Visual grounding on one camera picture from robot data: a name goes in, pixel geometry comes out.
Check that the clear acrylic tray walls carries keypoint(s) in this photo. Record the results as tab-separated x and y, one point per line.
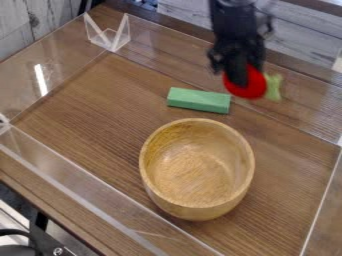
83	97

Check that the wooden bowl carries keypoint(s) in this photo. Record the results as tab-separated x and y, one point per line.
196	165

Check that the red plush strawberry toy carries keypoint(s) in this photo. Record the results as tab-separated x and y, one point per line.
262	85

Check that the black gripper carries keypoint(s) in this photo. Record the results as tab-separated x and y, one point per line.
238	44

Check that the green rectangular block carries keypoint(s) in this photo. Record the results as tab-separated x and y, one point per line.
199	100

